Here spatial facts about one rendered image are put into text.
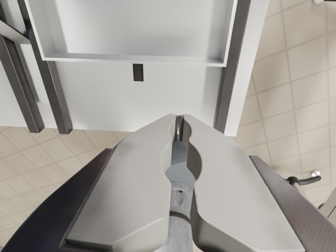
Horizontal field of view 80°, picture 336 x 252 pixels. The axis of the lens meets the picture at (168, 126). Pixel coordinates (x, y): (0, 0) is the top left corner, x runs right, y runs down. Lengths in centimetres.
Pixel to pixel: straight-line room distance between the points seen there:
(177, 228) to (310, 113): 127
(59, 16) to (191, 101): 23
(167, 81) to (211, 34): 10
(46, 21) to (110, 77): 11
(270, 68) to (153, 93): 107
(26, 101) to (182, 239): 42
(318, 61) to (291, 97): 24
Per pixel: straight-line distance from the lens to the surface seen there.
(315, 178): 190
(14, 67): 40
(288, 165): 183
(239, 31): 31
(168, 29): 32
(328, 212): 147
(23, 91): 41
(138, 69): 34
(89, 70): 36
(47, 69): 37
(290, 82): 144
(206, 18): 32
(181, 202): 58
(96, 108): 39
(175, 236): 53
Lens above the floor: 120
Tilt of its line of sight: 58 degrees down
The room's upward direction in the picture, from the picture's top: 175 degrees counter-clockwise
